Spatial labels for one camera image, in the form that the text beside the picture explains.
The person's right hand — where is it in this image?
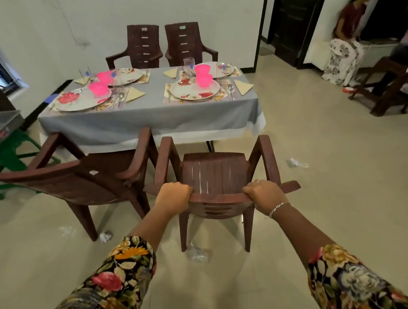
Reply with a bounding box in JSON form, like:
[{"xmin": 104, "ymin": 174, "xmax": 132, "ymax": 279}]
[{"xmin": 241, "ymin": 179, "xmax": 290, "ymax": 218}]

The person's left hand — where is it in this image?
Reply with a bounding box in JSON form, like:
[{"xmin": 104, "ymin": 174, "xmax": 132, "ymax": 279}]
[{"xmin": 154, "ymin": 181, "xmax": 194, "ymax": 212}]

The brown plastic armchair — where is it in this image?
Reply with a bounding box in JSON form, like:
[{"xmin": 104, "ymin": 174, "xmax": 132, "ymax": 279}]
[
  {"xmin": 105, "ymin": 23, "xmax": 165, "ymax": 72},
  {"xmin": 163, "ymin": 20, "xmax": 220, "ymax": 70},
  {"xmin": 141, "ymin": 129, "xmax": 303, "ymax": 257},
  {"xmin": 0, "ymin": 120, "xmax": 160, "ymax": 244}
]

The person's left forearm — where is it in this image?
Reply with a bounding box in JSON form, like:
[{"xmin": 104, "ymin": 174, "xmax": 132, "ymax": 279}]
[{"xmin": 54, "ymin": 198, "xmax": 180, "ymax": 309}]

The person's right forearm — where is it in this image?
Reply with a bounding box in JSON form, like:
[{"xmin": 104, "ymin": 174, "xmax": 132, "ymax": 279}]
[{"xmin": 264, "ymin": 202, "xmax": 408, "ymax": 309}]

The grey tablecloth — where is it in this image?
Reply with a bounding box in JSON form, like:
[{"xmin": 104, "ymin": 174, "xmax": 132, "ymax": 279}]
[{"xmin": 36, "ymin": 56, "xmax": 269, "ymax": 163}]

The floral dinner plate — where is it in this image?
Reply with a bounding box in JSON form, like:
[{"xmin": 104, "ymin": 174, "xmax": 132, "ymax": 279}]
[
  {"xmin": 53, "ymin": 85, "xmax": 112, "ymax": 114},
  {"xmin": 194, "ymin": 61, "xmax": 235, "ymax": 79},
  {"xmin": 109, "ymin": 67, "xmax": 144, "ymax": 87},
  {"xmin": 169, "ymin": 76, "xmax": 221, "ymax": 102}
]

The white ledge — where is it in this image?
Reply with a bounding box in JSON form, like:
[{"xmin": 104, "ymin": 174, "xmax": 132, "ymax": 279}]
[{"xmin": 304, "ymin": 35, "xmax": 399, "ymax": 69}]

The green plastic stool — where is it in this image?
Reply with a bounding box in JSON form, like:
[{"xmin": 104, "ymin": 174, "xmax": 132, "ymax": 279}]
[{"xmin": 0, "ymin": 128, "xmax": 62, "ymax": 203}]

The dark wooden stool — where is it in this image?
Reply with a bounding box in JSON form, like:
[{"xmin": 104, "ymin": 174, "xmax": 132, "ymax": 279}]
[{"xmin": 347, "ymin": 55, "xmax": 408, "ymax": 118}]

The dark wooden door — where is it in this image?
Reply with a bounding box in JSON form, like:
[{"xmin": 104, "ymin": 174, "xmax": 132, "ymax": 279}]
[{"xmin": 266, "ymin": 0, "xmax": 326, "ymax": 70}]

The steel appliance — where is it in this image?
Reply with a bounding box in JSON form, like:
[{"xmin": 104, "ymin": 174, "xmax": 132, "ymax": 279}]
[{"xmin": 0, "ymin": 109, "xmax": 25, "ymax": 157}]

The window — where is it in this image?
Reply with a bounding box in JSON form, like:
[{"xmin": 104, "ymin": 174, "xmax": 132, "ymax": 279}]
[{"xmin": 0, "ymin": 51, "xmax": 23, "ymax": 96}]

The silver chain bracelet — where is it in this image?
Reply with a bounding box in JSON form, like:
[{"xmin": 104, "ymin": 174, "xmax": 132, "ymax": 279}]
[{"xmin": 268, "ymin": 201, "xmax": 289, "ymax": 220}]

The black door frame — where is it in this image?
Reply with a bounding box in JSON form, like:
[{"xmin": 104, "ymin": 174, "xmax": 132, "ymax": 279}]
[{"xmin": 253, "ymin": 0, "xmax": 269, "ymax": 74}]

